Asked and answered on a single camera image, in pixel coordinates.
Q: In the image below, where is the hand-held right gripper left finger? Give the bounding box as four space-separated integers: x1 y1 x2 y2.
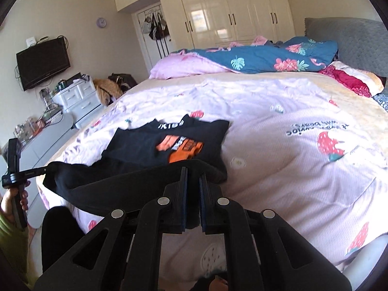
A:
33 167 188 291

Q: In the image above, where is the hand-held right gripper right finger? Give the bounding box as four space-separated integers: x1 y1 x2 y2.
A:
198 173 352 291

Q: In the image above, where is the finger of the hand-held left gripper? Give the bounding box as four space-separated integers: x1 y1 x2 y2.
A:
18 166 49 180

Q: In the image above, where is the plain black garment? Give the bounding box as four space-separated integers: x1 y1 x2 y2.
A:
42 158 228 219

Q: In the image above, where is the person's left forearm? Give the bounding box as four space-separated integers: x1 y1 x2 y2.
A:
0 210 31 282

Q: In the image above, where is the brown clothes pile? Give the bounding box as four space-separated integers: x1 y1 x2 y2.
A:
92 78 122 106

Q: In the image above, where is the person's left hand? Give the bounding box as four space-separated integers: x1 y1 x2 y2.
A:
0 180 31 223

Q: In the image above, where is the grey rounded desk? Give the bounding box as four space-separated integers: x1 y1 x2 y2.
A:
14 112 80 229

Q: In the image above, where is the dark cloth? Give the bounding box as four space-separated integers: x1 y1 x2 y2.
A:
40 206 89 275

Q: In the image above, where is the white drawer cabinet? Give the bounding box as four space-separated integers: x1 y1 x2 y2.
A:
52 77 104 123

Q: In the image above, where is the bed with pink sheet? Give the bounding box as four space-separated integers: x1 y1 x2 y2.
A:
36 73 388 282

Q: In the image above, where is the blue floral quilt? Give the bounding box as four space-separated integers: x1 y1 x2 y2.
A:
148 36 338 80

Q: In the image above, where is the white door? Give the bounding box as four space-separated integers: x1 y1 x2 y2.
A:
132 2 166 73

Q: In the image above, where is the black striped hanging bag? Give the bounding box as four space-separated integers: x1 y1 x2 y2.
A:
149 14 166 40

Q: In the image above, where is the grey hanging bag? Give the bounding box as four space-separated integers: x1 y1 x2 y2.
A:
159 12 170 38

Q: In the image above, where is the cream glossy wardrobe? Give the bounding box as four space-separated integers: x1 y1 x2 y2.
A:
114 0 296 50

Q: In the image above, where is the red and white pillow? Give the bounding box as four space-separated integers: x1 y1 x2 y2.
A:
318 61 387 98

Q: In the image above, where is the blue patterned pillow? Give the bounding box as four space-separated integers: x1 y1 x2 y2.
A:
372 92 388 111

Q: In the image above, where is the grey quilted headboard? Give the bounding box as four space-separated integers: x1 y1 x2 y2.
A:
304 17 388 88

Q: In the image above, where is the black wall television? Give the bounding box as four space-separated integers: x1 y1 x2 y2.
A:
16 38 71 92

